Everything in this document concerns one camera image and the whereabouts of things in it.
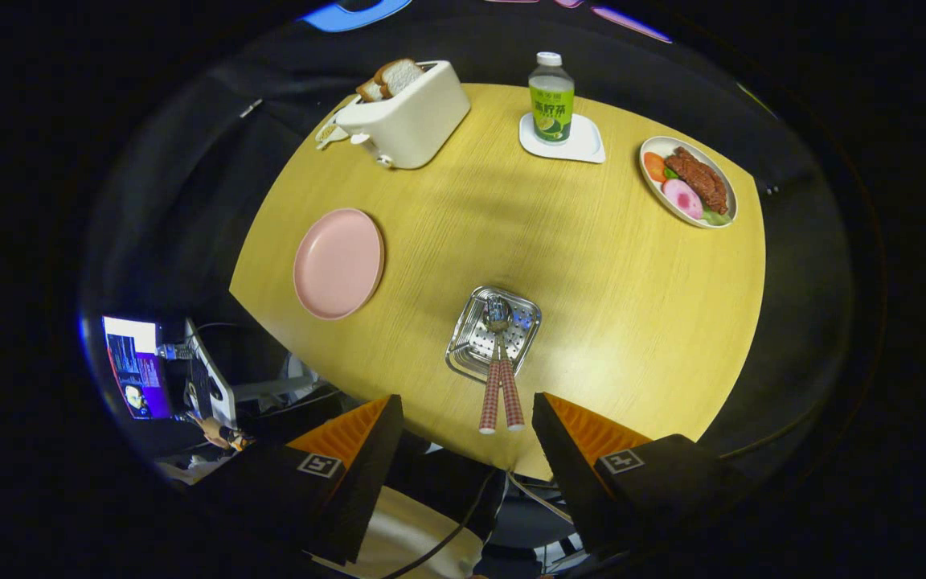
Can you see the silver cloth clip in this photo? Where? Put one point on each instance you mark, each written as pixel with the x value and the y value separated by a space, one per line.
pixel 251 108

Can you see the black backdrop cloth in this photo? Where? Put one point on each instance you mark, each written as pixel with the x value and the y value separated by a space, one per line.
pixel 190 217

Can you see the orange tomato slice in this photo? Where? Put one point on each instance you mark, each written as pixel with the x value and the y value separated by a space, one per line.
pixel 654 166

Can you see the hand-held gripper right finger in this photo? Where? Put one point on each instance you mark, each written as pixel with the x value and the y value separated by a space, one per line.
pixel 567 474

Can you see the metal drain basket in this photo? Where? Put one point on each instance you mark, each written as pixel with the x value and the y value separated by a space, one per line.
pixel 471 346

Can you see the pink plate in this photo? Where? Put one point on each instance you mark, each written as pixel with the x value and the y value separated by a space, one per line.
pixel 338 265

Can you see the laptop screen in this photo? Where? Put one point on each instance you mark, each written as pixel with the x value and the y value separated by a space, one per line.
pixel 137 366

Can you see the toast bread slice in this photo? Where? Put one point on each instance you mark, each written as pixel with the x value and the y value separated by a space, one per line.
pixel 400 76
pixel 370 90

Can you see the white food plate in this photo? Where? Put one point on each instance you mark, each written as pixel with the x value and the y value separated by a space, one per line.
pixel 656 197

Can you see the white divided condiment dish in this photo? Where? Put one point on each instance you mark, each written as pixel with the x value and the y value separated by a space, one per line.
pixel 326 135

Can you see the green label drink bottle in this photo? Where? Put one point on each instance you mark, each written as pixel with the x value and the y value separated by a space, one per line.
pixel 551 108

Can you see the green lettuce leaf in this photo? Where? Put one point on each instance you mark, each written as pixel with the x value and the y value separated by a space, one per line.
pixel 716 217

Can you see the white toaster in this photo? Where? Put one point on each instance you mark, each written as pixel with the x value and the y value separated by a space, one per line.
pixel 415 125

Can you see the white square coaster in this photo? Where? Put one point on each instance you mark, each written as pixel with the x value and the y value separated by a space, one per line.
pixel 587 145

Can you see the person's beige trousers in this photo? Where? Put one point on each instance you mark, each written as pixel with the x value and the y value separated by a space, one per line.
pixel 399 535

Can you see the brown meat piece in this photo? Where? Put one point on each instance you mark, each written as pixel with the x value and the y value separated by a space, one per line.
pixel 700 181

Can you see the pink ham slice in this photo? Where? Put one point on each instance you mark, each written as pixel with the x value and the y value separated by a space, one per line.
pixel 682 199

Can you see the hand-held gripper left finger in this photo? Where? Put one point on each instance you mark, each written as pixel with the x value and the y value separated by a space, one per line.
pixel 366 474

